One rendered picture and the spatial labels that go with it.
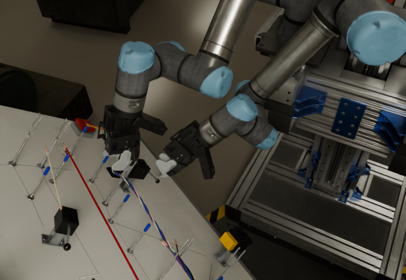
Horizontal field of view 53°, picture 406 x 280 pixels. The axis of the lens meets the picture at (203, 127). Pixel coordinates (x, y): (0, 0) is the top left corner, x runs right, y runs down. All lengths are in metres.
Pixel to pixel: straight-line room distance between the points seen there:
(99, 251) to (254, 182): 1.37
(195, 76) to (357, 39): 0.36
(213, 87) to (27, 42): 3.05
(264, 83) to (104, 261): 0.62
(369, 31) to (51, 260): 0.77
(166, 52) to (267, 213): 1.28
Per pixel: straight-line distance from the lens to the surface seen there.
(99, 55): 3.46
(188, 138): 1.11
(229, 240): 1.09
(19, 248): 0.83
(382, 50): 0.96
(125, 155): 1.04
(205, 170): 1.14
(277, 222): 2.05
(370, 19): 0.94
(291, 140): 2.38
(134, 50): 0.88
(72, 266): 0.85
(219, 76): 0.89
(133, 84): 0.90
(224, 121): 1.04
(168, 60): 0.95
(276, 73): 1.13
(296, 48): 1.10
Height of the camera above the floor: 2.00
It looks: 47 degrees down
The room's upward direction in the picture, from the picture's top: 3 degrees counter-clockwise
